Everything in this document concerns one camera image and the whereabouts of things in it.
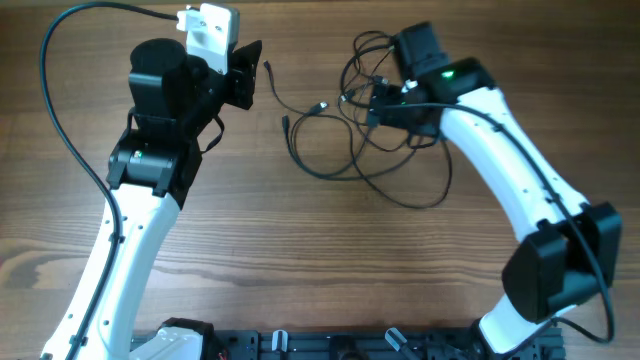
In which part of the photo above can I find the thick black USB cable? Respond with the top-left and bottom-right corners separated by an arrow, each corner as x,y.
337,30 -> 454,210

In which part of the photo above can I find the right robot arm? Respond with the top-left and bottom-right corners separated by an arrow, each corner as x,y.
367,22 -> 622,359

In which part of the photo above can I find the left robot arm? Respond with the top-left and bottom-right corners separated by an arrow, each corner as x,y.
41,38 -> 263,359

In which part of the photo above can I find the left camera black cable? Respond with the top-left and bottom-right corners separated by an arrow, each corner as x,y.
39,1 -> 180,360

